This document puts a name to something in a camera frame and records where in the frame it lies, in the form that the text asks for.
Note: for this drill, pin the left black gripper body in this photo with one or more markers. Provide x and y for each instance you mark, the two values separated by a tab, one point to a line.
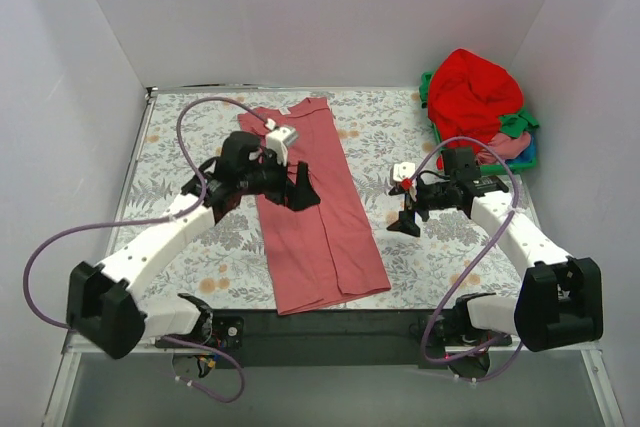
284	187

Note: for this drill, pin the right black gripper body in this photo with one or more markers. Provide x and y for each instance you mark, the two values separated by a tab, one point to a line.
417	201

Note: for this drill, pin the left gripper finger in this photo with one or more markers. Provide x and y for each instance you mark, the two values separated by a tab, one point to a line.
300	192
285	198

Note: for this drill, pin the pink t shirt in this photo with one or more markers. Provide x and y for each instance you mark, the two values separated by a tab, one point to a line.
326	254
506	147

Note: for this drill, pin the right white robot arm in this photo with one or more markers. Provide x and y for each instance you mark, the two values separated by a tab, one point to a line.
560	298

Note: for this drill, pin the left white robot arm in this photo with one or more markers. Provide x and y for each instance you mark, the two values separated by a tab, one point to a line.
105	303

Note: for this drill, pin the floral table mat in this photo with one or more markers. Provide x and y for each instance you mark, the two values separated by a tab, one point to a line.
227	266

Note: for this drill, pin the green plastic basket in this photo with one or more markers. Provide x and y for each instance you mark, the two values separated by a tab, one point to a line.
493	169

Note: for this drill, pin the blue t shirt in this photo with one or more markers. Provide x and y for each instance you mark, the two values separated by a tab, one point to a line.
528	155

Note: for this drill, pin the green t shirt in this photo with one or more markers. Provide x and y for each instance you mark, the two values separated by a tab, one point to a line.
514	125

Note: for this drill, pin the red t shirt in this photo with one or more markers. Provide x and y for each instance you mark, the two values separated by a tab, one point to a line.
466	97

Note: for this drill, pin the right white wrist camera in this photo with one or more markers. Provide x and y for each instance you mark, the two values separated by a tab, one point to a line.
402	180

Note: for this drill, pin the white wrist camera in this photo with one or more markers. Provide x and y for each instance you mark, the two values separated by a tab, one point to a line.
279	138
402	180

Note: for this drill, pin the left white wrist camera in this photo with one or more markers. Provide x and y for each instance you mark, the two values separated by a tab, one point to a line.
279	138

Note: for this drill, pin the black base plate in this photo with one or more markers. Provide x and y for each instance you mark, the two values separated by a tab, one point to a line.
262	338

